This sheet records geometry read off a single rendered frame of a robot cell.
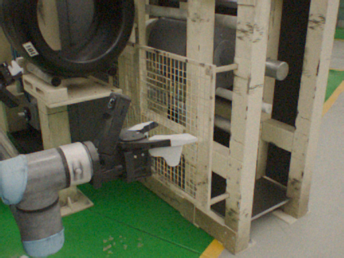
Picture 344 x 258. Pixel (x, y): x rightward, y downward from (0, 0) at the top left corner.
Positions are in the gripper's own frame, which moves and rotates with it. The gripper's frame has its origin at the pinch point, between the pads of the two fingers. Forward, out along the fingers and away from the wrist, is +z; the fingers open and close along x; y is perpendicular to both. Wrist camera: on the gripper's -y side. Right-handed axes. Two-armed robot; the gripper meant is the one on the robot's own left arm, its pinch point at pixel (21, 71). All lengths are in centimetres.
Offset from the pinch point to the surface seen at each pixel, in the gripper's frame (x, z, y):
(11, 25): 3.6, 13.0, 16.2
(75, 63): -9.2, 23.6, -8.5
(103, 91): -8.1, 36.3, -28.3
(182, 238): -19, 25, -117
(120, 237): 12, 19, -105
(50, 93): 4.0, 14.9, -15.7
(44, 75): 7.8, 22.9, -9.1
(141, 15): -21, 90, -8
